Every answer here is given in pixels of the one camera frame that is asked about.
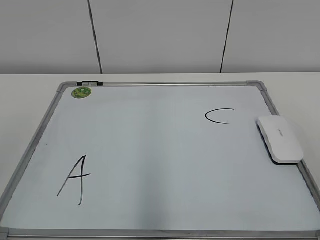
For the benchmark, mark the white rectangular board eraser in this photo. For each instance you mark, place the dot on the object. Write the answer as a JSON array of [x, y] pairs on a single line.
[[280, 139]]

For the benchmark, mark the white magnetic whiteboard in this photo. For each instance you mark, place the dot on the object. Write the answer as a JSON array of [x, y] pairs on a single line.
[[156, 161]]

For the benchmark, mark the round green magnet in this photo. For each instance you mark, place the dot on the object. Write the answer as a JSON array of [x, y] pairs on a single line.
[[81, 92]]

